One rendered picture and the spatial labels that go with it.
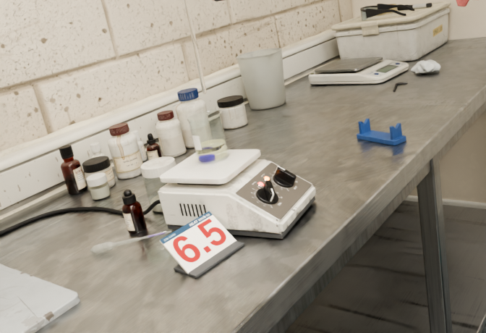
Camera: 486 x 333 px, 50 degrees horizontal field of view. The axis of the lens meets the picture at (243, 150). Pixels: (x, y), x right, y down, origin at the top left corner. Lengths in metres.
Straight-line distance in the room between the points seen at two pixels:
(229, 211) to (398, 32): 1.18
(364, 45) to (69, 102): 1.04
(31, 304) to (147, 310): 0.16
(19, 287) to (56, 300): 0.08
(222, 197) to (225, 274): 0.12
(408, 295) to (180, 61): 1.00
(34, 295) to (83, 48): 0.65
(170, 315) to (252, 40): 1.18
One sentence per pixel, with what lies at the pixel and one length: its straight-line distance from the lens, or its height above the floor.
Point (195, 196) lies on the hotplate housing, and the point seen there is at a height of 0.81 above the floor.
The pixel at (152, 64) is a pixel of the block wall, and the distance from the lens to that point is 1.35.
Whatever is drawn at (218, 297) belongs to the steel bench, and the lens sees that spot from 0.62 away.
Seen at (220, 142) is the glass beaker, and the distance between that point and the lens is 0.78.
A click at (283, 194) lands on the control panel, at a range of 0.74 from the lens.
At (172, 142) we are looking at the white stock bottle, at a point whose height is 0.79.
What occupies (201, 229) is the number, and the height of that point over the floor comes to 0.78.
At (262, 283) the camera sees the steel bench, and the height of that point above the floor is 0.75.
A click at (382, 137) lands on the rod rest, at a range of 1.02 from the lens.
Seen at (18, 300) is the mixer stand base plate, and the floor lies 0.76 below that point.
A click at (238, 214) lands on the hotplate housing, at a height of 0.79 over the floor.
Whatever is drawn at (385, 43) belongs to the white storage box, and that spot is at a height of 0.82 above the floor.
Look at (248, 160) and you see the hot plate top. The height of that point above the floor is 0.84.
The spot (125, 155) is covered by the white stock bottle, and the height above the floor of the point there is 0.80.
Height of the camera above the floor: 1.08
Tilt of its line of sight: 17 degrees down
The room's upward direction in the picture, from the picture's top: 11 degrees counter-clockwise
